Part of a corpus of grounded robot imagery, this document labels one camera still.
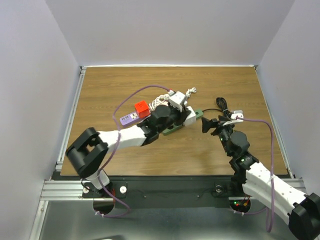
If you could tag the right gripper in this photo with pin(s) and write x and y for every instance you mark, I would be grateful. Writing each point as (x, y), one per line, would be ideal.
(206, 124)

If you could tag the purple power strip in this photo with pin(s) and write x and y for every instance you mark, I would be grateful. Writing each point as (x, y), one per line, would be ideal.
(129, 119)

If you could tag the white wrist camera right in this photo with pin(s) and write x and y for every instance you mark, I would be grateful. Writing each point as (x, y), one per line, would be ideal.
(235, 118)

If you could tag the red cube socket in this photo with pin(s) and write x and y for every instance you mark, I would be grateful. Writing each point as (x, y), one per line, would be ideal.
(142, 109)

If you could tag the green power strip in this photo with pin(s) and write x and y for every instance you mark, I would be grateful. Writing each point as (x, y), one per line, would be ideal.
(198, 113)

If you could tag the aluminium table edge rail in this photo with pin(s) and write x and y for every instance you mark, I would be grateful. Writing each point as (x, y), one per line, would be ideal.
(61, 156)

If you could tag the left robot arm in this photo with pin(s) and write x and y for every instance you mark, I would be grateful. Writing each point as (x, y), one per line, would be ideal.
(88, 151)

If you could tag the white cube adapter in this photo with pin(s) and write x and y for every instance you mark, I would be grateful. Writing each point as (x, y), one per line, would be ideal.
(191, 117)

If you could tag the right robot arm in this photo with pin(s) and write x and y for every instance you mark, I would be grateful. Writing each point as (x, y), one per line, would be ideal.
(300, 211)

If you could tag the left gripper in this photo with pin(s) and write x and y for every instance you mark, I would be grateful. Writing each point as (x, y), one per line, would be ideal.
(181, 115)

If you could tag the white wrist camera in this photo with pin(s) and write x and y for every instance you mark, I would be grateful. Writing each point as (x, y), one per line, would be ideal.
(235, 118)
(177, 99)

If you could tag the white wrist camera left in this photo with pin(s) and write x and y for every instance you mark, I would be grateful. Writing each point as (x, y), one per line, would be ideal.
(177, 99)

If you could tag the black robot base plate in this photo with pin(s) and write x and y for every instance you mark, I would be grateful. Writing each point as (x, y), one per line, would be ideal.
(164, 192)

